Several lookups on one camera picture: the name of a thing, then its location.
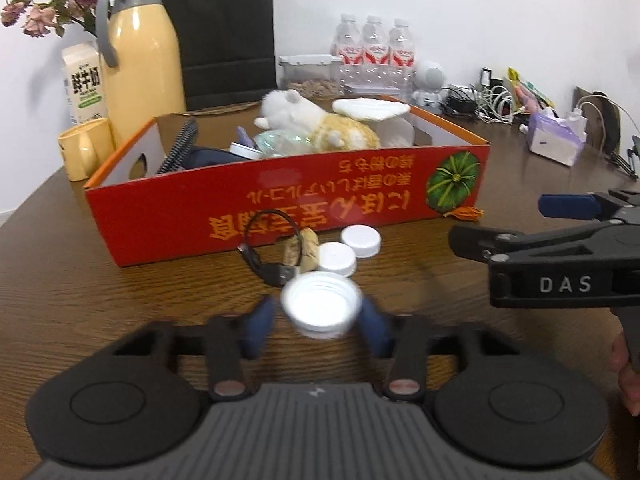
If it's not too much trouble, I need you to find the frosted plastic container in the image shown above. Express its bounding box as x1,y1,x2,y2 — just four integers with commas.
377,117,417,148

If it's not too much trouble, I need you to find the clear seed container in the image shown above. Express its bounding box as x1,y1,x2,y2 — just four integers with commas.
278,54,343,100

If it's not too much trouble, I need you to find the white milk carton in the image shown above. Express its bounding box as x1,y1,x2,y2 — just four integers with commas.
61,42,110,127

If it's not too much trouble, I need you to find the black cable loop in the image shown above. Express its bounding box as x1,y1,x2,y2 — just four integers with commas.
238,208,307,287

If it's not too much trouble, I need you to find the black cable bundle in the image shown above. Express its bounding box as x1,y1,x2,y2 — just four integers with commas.
440,85,483,120

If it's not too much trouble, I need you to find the yellow mug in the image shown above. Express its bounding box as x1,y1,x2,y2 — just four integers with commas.
56,117,117,182

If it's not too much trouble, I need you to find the white cable bundle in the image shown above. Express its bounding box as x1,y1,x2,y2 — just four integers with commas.
477,85,526,126

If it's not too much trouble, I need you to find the white yellow plush hamster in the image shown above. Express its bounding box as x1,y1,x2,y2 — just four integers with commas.
253,88,382,151

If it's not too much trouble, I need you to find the clear plastic bag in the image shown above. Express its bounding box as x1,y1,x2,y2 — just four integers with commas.
254,128,313,157

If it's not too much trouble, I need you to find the clear water bottle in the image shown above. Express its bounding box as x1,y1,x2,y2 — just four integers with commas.
361,15,391,86
330,14,363,86
387,18,417,88

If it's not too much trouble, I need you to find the yellow thermos jug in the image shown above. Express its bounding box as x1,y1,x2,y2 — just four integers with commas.
96,0,187,148

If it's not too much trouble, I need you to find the purple tissue pack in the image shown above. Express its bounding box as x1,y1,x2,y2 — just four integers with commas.
528,108,587,167

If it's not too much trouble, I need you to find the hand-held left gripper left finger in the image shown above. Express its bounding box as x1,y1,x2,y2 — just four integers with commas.
114,295,277,403

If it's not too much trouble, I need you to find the brown cork piece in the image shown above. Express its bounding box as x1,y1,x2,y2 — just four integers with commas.
284,228,321,272

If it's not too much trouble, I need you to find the black stand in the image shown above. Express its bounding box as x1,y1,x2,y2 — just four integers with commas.
592,91,640,181

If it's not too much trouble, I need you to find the orange cardboard box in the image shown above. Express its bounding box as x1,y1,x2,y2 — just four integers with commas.
84,94,492,268

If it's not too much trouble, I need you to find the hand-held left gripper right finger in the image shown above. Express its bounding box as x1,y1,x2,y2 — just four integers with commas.
356,295,522,403

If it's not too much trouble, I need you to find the white robot toy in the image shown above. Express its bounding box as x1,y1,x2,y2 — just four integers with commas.
411,59,449,107

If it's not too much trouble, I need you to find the person's right hand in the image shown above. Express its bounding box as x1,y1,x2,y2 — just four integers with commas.
610,332,640,417

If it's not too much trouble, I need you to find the yellow green snack packet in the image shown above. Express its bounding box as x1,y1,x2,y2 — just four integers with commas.
506,66,557,111

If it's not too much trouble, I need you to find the dark navy zip pouch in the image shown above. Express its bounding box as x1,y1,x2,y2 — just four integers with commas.
180,146,251,171

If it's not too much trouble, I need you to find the white plastic bottle cap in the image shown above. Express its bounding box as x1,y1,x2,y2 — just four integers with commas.
317,242,358,277
279,270,362,339
340,225,382,259

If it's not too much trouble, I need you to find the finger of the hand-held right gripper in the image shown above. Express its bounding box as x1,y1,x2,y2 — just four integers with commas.
538,188,640,222
448,219,624,264

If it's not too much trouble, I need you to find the black paper bag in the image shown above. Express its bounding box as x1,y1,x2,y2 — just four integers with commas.
159,0,277,111

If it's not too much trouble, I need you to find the brown board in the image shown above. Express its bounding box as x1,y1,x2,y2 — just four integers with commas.
574,86,608,126

